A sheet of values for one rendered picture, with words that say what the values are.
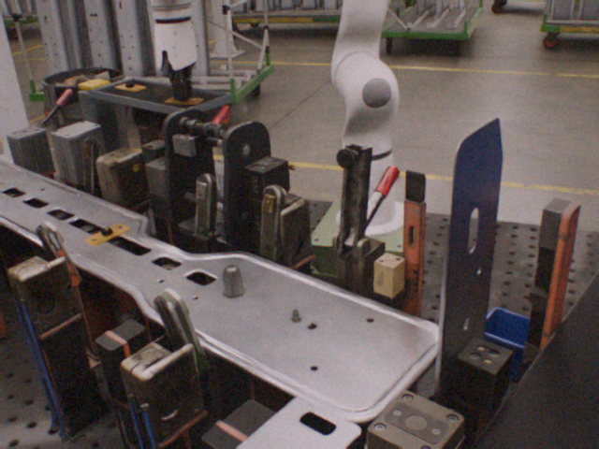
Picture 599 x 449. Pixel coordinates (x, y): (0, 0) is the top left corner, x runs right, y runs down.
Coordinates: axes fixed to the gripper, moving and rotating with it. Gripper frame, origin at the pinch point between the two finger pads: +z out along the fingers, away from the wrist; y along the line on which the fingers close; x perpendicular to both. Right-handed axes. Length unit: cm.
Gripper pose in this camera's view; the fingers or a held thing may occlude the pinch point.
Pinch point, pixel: (182, 89)
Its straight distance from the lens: 143.6
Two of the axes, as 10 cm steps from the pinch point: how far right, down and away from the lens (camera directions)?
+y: -3.7, 4.5, -8.1
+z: 0.6, 8.8, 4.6
